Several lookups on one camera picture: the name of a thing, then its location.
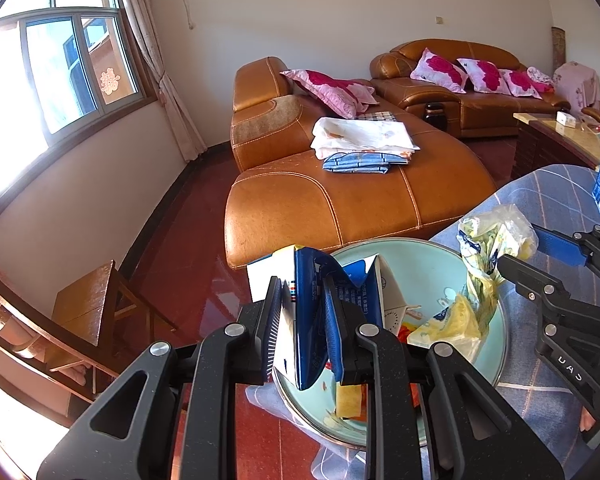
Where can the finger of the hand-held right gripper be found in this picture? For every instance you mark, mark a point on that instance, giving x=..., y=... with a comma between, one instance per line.
x=530, y=280
x=555, y=245

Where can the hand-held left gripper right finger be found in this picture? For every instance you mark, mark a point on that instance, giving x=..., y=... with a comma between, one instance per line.
x=336, y=345

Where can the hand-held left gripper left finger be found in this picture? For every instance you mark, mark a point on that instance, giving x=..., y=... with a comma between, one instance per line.
x=270, y=340

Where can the white milk box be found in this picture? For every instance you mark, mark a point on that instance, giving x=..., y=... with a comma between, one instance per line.
x=290, y=350

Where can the yellow sponge piece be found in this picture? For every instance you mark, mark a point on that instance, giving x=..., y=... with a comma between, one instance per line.
x=350, y=400

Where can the yellow wrapper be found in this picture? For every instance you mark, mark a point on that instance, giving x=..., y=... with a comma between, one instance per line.
x=480, y=240

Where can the red foam net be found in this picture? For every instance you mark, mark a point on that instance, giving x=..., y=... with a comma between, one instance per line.
x=406, y=333

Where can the enamel basin with giraffe print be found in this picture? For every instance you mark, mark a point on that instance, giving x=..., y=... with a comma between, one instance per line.
x=430, y=260

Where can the person's right hand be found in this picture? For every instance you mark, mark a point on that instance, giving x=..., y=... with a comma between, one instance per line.
x=586, y=421

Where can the blue plaid tablecloth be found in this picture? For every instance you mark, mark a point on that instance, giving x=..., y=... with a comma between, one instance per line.
x=555, y=195

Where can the dark wooden coffee table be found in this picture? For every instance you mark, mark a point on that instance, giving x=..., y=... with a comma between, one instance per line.
x=545, y=145

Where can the white tissue box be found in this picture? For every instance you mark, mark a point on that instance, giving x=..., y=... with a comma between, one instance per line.
x=566, y=118

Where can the brown leather chaise sofa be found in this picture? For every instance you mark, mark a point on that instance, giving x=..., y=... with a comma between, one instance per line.
x=290, y=210

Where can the brown leather three-seat sofa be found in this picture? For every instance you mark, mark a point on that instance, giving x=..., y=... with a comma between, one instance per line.
x=480, y=115

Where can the pink floral cover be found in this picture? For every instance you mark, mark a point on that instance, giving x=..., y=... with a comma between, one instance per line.
x=577, y=85

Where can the rolled pink floral blanket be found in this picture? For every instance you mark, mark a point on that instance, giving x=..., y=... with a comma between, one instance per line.
x=540, y=77

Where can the blue striped folded cloth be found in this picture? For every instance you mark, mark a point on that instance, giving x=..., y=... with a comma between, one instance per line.
x=360, y=162

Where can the wooden stool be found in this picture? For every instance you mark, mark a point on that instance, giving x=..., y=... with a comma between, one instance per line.
x=90, y=295

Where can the tall brown patterned tube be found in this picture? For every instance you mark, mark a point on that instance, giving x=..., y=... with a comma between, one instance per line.
x=558, y=47

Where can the white folded cloth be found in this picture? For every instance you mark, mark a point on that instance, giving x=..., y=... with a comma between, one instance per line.
x=365, y=135

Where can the checked cloth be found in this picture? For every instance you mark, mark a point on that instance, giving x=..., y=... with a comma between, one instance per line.
x=377, y=116

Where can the large pink floral pillow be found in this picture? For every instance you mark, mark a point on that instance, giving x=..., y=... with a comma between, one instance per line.
x=330, y=92

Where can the wooden chair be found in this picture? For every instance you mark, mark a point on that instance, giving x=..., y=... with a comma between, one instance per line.
x=10, y=310

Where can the beige curtain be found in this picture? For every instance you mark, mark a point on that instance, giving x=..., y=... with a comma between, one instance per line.
x=150, y=60

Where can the window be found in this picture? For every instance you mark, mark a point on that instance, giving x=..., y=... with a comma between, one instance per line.
x=55, y=75

